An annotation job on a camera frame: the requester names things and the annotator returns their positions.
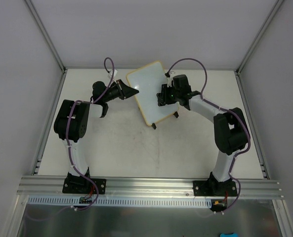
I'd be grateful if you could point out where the white slotted cable duct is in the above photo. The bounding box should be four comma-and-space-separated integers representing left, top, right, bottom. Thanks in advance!
27, 195, 212, 209

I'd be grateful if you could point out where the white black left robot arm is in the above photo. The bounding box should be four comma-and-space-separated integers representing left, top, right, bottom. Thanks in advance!
53, 79, 139, 193

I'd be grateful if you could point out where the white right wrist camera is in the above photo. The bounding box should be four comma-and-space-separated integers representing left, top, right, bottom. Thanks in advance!
165, 71, 175, 87

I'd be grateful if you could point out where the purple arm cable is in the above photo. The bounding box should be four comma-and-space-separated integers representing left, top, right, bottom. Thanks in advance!
65, 57, 117, 211
164, 58, 251, 178

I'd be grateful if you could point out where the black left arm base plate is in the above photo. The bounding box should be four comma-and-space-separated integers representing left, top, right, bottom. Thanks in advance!
62, 175, 107, 195

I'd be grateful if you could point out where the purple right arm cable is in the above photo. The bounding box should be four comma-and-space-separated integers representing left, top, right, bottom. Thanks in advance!
164, 58, 251, 178

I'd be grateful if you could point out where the yellow framed small whiteboard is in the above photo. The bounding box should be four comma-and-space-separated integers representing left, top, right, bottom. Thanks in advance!
126, 61, 179, 127

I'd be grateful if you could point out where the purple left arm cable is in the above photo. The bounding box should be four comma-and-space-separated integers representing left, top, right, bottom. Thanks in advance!
65, 57, 117, 211

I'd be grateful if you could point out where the aluminium frame post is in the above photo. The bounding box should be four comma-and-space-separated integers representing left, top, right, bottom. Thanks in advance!
236, 0, 285, 76
23, 0, 66, 72

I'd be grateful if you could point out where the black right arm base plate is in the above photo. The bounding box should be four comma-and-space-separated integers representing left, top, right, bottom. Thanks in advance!
193, 180, 238, 197

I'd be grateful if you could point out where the left aluminium frame post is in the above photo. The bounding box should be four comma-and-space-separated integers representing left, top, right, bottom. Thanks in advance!
23, 0, 66, 72

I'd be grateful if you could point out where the aluminium mounting rail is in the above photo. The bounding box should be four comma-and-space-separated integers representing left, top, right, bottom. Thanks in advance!
16, 175, 285, 199

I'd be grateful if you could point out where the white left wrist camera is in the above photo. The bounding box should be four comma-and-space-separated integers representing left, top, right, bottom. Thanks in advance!
108, 70, 118, 79

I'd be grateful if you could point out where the black right whiteboard stand foot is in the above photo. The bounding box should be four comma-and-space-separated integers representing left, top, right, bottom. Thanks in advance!
173, 112, 179, 118

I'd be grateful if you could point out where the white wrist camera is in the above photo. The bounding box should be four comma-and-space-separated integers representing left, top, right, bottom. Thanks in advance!
108, 70, 118, 79
165, 71, 175, 87

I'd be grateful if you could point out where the right aluminium frame post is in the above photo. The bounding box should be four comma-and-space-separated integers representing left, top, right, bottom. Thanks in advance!
236, 0, 285, 76

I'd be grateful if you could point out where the blue object at bottom edge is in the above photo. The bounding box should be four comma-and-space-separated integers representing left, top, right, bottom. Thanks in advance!
220, 233, 238, 237

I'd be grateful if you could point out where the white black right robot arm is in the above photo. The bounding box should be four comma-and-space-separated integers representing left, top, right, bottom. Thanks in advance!
172, 75, 251, 196

